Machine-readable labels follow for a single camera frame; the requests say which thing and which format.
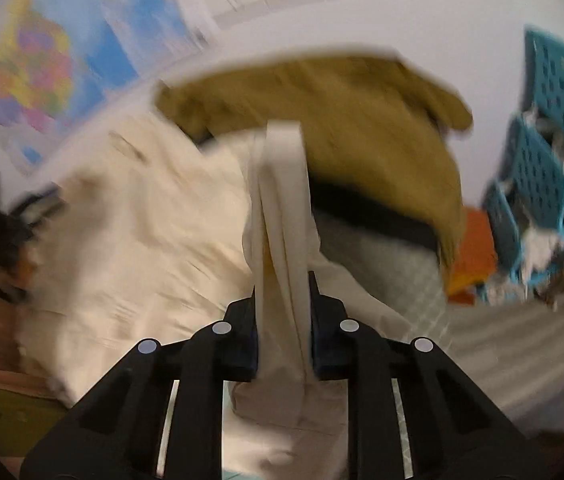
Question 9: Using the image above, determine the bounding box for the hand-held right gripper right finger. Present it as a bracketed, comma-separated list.
[307, 270, 555, 480]

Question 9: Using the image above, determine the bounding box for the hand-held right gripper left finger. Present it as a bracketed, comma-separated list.
[19, 296, 261, 480]

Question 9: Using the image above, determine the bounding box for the cream cloth garment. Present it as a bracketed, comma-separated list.
[22, 120, 450, 480]

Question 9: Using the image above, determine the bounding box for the black garment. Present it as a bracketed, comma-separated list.
[307, 175, 443, 253]

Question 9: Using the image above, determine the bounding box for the orange cloth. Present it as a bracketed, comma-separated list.
[444, 207, 500, 306]

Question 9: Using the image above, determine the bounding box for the grey patterned bed sheet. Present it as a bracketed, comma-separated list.
[322, 230, 564, 436]

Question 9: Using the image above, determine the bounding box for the olive brown jacket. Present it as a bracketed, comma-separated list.
[154, 55, 474, 296]

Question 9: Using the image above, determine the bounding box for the colourful wall map poster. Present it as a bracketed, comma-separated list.
[0, 0, 218, 176]

